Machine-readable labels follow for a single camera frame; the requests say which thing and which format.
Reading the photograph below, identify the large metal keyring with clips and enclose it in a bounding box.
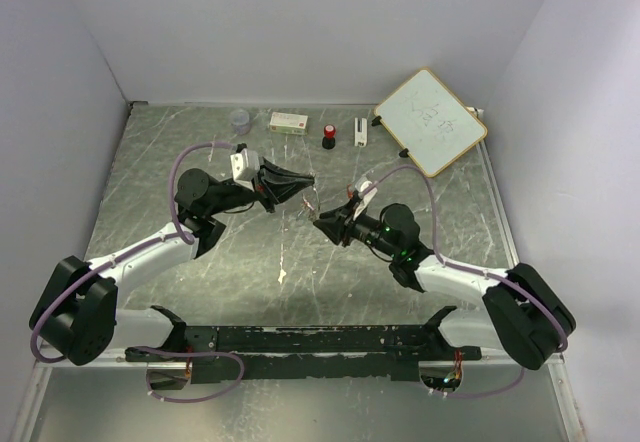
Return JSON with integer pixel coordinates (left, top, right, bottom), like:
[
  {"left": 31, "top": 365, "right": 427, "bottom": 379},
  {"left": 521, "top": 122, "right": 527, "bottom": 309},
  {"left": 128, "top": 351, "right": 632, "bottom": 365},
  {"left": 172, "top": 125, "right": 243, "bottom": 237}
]
[{"left": 300, "top": 174, "right": 321, "bottom": 221}]

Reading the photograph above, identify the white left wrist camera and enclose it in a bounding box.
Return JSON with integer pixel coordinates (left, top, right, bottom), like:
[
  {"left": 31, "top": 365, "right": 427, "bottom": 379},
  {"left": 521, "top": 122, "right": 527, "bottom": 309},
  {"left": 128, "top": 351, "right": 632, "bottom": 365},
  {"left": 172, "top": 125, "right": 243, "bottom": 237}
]
[{"left": 230, "top": 144, "right": 260, "bottom": 186}]

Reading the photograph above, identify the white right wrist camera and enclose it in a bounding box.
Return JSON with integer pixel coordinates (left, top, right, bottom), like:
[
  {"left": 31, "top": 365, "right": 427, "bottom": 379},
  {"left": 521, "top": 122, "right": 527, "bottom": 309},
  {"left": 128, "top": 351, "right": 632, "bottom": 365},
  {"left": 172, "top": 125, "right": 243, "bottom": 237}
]
[{"left": 347, "top": 175, "right": 377, "bottom": 218}]

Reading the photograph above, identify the red black stamp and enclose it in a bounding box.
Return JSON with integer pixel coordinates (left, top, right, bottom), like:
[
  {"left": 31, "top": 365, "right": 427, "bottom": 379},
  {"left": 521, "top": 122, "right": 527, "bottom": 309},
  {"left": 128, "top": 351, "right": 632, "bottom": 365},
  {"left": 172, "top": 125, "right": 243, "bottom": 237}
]
[{"left": 322, "top": 124, "right": 336, "bottom": 150}]

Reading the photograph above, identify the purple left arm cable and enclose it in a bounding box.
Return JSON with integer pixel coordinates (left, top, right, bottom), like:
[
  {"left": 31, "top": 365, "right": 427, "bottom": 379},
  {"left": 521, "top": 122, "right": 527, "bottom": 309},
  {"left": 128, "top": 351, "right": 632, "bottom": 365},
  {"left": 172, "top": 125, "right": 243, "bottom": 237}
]
[{"left": 30, "top": 142, "right": 246, "bottom": 403}]

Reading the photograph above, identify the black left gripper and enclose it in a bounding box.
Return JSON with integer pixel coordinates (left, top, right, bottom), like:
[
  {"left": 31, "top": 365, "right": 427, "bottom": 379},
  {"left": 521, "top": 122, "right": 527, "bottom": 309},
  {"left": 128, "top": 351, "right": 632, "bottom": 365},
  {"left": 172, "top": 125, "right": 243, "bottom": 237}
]
[{"left": 208, "top": 156, "right": 315, "bottom": 216}]

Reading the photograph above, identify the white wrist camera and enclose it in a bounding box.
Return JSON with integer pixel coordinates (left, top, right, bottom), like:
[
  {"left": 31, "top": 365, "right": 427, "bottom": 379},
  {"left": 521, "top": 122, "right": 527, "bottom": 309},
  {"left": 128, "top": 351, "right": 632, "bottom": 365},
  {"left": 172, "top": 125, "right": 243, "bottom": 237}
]
[
  {"left": 230, "top": 144, "right": 260, "bottom": 186},
  {"left": 347, "top": 175, "right": 377, "bottom": 218}
]

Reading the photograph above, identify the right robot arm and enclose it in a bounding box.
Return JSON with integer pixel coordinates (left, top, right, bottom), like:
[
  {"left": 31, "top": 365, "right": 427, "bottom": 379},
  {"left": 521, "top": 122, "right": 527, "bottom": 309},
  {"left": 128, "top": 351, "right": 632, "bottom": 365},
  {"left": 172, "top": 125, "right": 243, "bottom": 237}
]
[{"left": 313, "top": 204, "right": 576, "bottom": 370}]

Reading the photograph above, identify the yellow framed whiteboard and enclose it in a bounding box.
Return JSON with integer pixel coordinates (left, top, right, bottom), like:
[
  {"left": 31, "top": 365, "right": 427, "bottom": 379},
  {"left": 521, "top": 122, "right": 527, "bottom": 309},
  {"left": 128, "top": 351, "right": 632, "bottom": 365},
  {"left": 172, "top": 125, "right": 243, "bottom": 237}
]
[{"left": 374, "top": 68, "right": 488, "bottom": 178}]

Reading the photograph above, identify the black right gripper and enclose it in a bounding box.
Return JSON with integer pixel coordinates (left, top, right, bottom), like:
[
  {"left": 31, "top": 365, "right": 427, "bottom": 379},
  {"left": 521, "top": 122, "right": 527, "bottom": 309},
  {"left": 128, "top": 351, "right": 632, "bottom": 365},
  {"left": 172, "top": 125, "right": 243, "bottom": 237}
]
[{"left": 313, "top": 199, "right": 399, "bottom": 259}]

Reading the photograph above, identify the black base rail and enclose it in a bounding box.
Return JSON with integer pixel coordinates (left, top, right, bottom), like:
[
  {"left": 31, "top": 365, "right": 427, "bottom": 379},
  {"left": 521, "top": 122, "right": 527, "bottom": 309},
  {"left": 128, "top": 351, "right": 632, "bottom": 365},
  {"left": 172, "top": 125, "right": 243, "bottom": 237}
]
[{"left": 124, "top": 324, "right": 484, "bottom": 386}]

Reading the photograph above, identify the white stapler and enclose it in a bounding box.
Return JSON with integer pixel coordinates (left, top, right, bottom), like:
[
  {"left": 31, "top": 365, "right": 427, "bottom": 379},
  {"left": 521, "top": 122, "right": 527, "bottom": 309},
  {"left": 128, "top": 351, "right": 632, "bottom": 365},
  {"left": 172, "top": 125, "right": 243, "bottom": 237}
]
[{"left": 354, "top": 117, "right": 368, "bottom": 147}]

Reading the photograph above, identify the green white staple box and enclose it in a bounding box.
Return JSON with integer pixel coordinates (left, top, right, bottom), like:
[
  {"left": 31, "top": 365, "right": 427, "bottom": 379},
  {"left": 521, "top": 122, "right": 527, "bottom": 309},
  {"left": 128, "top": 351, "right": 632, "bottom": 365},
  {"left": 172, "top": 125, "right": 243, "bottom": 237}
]
[{"left": 269, "top": 112, "right": 308, "bottom": 135}]

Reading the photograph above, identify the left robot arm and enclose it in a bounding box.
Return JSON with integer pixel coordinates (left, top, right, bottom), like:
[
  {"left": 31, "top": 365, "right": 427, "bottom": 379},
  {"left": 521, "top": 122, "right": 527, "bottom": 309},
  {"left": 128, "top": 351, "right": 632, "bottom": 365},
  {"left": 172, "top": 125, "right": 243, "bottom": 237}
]
[{"left": 29, "top": 151, "right": 315, "bottom": 366}]

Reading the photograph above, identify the clear jar of paperclips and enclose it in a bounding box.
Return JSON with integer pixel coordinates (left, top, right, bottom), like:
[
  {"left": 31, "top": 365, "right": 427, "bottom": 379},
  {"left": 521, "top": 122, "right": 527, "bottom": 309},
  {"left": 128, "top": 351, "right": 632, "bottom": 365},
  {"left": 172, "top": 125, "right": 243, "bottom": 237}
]
[{"left": 229, "top": 108, "right": 251, "bottom": 135}]

